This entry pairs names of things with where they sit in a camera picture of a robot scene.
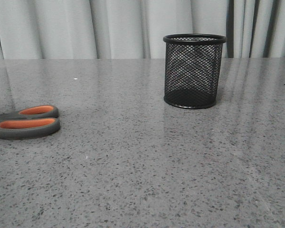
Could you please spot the grey white curtain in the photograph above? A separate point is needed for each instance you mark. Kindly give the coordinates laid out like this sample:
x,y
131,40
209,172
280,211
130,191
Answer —
x,y
88,29

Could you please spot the black mesh pen bucket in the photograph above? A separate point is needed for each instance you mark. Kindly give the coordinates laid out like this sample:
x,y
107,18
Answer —
x,y
192,68

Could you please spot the grey orange handled scissors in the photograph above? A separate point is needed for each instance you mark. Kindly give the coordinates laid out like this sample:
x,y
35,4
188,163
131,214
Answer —
x,y
33,122

